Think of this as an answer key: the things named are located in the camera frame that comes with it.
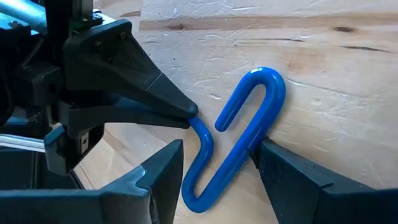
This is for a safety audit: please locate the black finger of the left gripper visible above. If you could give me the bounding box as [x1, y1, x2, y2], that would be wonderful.
[63, 18, 199, 119]
[44, 101, 191, 177]

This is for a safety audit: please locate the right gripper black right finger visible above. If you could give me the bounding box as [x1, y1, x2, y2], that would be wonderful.
[251, 136, 398, 224]

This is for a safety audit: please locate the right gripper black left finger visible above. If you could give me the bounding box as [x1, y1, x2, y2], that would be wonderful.
[0, 139, 185, 224]

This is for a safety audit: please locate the blue T-handle hex key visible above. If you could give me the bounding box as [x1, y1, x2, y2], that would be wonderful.
[181, 66, 287, 214]

